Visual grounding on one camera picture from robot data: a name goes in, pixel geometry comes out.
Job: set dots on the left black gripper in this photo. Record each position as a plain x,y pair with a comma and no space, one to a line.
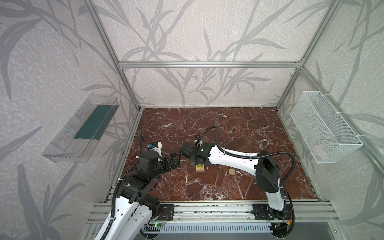
172,159

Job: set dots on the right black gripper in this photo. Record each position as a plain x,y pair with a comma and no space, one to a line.
199,159

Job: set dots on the wood block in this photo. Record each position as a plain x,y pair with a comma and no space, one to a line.
200,168

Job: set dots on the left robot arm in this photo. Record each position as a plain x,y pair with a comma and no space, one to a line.
132,206

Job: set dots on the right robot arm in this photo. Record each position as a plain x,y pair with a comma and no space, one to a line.
262,166

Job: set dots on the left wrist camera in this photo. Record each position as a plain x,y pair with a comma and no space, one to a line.
156,146

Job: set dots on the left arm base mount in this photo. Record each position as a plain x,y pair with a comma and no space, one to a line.
164,212

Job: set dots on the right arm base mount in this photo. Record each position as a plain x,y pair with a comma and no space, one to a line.
264,212

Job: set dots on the clear plastic wall bin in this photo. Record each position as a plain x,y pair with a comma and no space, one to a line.
77,140

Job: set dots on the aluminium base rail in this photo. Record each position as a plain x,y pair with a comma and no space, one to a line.
241,211

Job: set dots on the white wire basket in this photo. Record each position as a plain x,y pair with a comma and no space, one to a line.
325,131

